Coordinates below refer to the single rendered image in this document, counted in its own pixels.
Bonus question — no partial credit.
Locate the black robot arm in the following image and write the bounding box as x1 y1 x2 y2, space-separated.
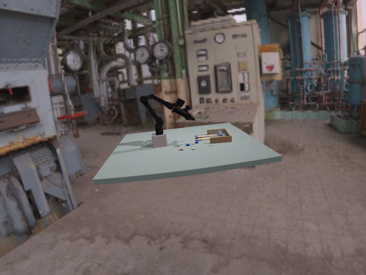
139 94 191 136

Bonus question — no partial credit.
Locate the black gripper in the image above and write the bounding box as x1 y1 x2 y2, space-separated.
179 108 195 121

